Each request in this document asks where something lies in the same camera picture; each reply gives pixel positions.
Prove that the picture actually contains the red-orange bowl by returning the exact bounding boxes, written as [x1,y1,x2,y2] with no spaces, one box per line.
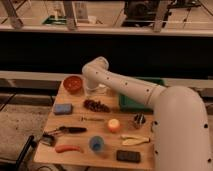
[63,76,83,94]

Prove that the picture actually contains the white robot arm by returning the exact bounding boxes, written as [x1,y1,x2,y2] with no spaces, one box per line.
[82,57,213,171]

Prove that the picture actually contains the white cup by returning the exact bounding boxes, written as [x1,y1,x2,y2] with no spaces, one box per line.
[97,84,107,94]

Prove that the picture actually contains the bunch of dark grapes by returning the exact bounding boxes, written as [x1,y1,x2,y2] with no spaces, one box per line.
[83,99,110,112]

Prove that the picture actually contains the green plastic tray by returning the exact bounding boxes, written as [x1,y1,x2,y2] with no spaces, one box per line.
[119,77,164,112]

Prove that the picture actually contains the orange round fruit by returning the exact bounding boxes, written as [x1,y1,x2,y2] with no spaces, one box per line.
[107,118,120,133]

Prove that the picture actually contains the small metal tool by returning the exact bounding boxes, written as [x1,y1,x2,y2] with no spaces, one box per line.
[80,116,104,122]

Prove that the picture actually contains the small dark metal cup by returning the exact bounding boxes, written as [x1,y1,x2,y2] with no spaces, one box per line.
[133,113,146,129]

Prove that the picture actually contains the blue sponge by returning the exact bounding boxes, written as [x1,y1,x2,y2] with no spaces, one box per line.
[53,104,73,115]

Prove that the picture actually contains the blue plastic cup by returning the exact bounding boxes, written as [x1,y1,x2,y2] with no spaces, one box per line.
[89,136,104,152]

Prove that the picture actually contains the black rectangular block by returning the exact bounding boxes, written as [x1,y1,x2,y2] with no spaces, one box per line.
[116,150,141,163]

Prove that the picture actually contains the orange sausage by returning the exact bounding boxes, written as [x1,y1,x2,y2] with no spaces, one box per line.
[55,145,84,153]

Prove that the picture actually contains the black clamp handle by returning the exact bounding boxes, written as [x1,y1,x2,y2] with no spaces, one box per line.
[14,135,37,171]

